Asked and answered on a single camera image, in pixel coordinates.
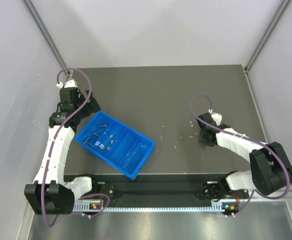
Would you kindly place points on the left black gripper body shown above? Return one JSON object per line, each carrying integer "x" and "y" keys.
{"x": 86, "y": 103}

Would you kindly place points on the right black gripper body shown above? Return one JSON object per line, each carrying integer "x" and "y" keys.
{"x": 205, "y": 136}

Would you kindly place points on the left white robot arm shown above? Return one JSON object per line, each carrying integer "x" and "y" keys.
{"x": 49, "y": 193}

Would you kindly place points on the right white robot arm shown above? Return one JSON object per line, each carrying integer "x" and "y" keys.
{"x": 270, "y": 168}

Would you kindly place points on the blue compartment bin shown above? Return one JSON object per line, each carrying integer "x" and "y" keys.
{"x": 130, "y": 151}

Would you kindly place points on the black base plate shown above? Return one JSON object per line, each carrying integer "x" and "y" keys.
{"x": 197, "y": 189}

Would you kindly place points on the slotted cable duct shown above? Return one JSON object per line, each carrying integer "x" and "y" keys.
{"x": 94, "y": 206}

